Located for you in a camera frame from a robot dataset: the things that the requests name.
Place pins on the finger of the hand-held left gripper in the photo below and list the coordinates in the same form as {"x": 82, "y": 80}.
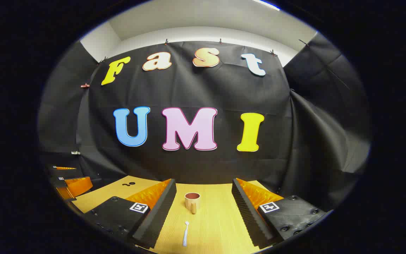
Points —
{"x": 78, "y": 186}
{"x": 65, "y": 172}

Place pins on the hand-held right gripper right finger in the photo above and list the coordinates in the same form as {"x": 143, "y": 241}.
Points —
{"x": 247, "y": 215}

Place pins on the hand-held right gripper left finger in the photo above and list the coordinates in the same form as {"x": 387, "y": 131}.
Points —
{"x": 160, "y": 215}

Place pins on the grey white toothbrush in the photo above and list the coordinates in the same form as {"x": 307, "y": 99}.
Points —
{"x": 185, "y": 236}

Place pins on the beige cup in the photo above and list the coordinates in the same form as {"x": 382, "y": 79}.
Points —
{"x": 191, "y": 204}

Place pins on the wooden desktop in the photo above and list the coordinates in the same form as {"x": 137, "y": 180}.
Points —
{"x": 210, "y": 225}

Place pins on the black backdrop cloth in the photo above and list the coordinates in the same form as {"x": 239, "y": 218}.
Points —
{"x": 189, "y": 88}

